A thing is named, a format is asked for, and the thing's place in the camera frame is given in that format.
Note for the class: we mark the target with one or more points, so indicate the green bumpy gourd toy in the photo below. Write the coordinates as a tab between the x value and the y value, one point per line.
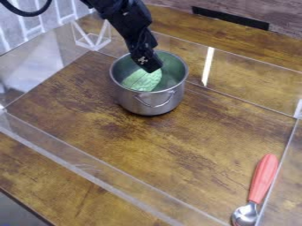
142	81

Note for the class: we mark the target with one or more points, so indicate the clear acrylic tray barrier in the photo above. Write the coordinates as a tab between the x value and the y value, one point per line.
91	165

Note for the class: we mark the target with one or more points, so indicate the red handled metal spoon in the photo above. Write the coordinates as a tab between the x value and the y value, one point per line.
246	214

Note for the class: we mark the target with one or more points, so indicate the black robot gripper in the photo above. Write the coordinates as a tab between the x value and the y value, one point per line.
129	17

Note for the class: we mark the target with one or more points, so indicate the silver metal pot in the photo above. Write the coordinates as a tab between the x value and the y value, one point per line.
150	94

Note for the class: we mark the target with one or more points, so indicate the black wall slot strip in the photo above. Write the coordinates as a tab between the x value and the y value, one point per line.
231	18

